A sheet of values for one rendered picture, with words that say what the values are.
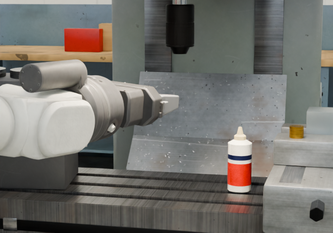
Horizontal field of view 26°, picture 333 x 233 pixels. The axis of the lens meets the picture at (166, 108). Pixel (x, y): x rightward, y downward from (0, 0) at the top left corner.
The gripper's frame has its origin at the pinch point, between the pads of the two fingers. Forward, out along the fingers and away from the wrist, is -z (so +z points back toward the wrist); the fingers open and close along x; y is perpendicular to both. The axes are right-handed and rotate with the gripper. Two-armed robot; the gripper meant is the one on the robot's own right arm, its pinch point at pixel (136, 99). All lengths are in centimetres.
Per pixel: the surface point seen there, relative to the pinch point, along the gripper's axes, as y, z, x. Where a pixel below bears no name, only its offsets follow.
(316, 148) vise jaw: 5.5, -11.9, -25.0
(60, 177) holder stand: 16.0, -4.8, 16.1
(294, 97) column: 4, -55, -8
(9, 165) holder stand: 14.8, -1.3, 24.3
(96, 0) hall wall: -4, -382, 249
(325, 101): 45, -351, 57
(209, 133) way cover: 12.6, -44.1, 5.9
